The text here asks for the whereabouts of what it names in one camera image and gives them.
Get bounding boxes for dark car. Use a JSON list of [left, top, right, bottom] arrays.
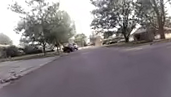
[[60, 41, 80, 54]]

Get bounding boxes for grey asphalt road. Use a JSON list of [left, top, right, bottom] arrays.
[[0, 32, 171, 97]]

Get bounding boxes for broad leafy tree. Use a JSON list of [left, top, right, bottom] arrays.
[[7, 0, 80, 60]]

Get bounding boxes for dense leafy tree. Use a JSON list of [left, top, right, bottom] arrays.
[[85, 0, 148, 49]]

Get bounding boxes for dark bushes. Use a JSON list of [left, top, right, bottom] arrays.
[[2, 39, 46, 61]]

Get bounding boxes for low pale house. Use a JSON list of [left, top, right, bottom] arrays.
[[130, 21, 171, 46]]

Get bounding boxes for pale concrete driveway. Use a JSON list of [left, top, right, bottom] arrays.
[[0, 50, 62, 81]]

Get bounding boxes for pale concrete kerb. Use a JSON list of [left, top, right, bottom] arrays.
[[0, 55, 65, 96]]

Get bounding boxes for small round tree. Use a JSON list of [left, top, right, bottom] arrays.
[[0, 30, 15, 49]]

